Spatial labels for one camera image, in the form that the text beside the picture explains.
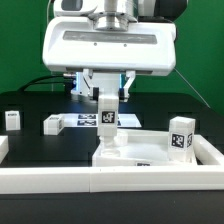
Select white fiducial marker base sheet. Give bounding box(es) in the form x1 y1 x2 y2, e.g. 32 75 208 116
63 113 141 128

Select white fence rail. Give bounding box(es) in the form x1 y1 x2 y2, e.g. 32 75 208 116
193 135 224 166
0 136 9 164
0 165 224 194

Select white left fence rail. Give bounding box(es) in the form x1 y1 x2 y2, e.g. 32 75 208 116
0 136 9 164

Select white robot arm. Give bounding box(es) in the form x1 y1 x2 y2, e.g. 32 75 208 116
42 0 188 100

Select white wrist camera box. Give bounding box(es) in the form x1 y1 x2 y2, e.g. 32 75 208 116
53 0 99 17

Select white front fence rail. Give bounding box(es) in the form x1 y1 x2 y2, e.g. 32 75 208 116
0 165 224 194

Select white vertical cable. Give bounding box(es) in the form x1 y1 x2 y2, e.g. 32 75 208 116
46 0 55 92

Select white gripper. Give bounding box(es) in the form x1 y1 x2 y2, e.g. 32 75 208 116
42 17 176 100

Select black cable bundle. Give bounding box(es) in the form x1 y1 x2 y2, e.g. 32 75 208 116
17 74 76 93

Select white right fence rail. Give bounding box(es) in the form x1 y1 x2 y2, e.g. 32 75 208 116
193 135 224 166

